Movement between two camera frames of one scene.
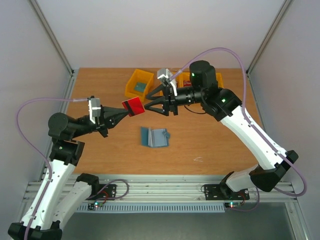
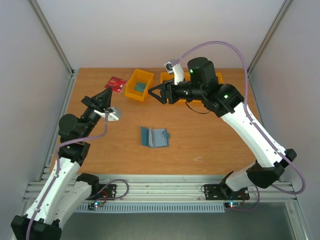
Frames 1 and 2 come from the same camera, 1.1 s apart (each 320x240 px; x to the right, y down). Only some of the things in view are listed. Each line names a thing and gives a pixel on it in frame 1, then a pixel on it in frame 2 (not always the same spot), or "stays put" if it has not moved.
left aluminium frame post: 52,37 stays put
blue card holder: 156,137 stays put
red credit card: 133,106 to 116,84
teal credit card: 140,86 stays put
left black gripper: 107,117 to 100,101
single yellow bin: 139,83 stays put
